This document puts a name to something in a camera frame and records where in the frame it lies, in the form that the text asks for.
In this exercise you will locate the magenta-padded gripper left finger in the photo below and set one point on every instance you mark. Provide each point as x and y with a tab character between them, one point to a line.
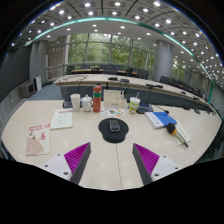
63	165

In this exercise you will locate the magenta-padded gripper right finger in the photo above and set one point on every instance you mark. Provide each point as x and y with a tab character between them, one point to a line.
160	166

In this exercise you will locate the black computer mouse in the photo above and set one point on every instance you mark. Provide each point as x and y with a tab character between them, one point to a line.
114	125

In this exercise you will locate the black mouse pad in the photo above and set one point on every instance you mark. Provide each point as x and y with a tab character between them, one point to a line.
113	137

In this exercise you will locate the red and white magazine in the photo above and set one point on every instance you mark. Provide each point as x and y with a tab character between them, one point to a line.
38	140

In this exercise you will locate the black yellow-banded handheld microphone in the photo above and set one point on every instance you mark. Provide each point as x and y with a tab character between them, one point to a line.
171	128

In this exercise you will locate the white paper booklet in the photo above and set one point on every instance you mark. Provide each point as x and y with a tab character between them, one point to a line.
61	119

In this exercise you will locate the blue and white book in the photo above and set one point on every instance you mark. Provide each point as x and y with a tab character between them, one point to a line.
161	119

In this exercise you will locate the dark conference microphone unit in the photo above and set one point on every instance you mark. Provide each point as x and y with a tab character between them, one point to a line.
66	104
145	108

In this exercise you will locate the white paper cup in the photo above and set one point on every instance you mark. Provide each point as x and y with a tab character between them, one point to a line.
75	103

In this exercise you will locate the white lidded ceramic mug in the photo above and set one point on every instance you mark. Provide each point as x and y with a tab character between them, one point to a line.
87	104

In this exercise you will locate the green printed paper cup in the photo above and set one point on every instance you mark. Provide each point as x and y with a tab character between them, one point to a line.
134	106

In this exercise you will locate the colourful sticker sheet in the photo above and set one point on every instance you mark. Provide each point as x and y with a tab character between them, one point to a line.
113	112

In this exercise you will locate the red green-banded thermos bottle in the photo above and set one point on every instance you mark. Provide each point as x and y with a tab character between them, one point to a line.
97	100

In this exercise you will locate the beige compartment tray box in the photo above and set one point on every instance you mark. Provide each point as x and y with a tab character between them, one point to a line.
113	98

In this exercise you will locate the long curved conference desk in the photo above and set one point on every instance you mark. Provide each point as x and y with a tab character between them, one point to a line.
140	83

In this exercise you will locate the white standing panel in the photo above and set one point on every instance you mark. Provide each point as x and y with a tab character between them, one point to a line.
38	83

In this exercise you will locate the group of dark office chairs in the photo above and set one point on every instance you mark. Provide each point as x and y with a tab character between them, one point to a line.
143	74

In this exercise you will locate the group of ceiling lights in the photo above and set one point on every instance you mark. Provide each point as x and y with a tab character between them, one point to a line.
116	11

